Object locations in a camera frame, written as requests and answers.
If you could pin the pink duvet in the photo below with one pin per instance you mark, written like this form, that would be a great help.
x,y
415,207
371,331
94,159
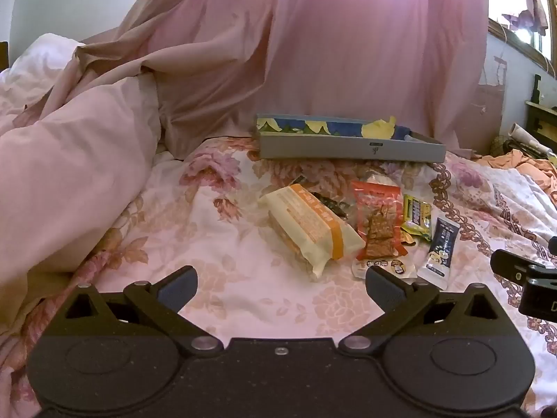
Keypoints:
x,y
69,161

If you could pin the white dark blue bar packet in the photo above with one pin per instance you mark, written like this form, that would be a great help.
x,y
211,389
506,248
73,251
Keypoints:
x,y
441,248

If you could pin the cream orange bread packet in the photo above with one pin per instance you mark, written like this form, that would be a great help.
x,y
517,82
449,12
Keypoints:
x,y
309,226

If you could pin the dark snack packet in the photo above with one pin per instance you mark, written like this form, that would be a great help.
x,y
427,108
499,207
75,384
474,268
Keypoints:
x,y
333,204

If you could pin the red snack packet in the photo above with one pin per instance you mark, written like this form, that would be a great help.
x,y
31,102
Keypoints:
x,y
379,222

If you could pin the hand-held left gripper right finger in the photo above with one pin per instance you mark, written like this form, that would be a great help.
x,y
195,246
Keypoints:
x,y
383,287

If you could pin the purple hanging cloth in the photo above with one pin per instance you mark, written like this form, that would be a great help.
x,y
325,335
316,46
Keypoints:
x,y
526,19

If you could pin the orange cloth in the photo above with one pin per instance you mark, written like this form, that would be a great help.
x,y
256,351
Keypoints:
x,y
522,165

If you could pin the floral bed sheet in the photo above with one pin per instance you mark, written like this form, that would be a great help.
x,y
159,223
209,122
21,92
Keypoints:
x,y
243,270

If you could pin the wooden side table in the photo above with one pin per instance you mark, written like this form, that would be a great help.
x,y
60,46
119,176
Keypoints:
x,y
541,117

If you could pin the yellow cracker packet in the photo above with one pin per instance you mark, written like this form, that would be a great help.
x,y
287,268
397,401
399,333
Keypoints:
x,y
418,217

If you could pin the pink curtain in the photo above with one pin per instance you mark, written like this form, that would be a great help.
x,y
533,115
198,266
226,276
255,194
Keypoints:
x,y
283,43

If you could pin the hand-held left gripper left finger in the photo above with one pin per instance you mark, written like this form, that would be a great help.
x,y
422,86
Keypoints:
x,y
176,289

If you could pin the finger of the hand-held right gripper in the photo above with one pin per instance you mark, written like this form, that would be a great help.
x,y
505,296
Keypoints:
x,y
511,265

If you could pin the grey tray with blue-yellow lining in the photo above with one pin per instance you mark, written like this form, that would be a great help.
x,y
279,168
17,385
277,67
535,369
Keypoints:
x,y
348,148

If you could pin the rolled paper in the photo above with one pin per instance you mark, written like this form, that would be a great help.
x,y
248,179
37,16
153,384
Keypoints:
x,y
528,137

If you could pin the small white snack packet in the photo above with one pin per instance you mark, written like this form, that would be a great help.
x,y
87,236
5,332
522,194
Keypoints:
x,y
398,268

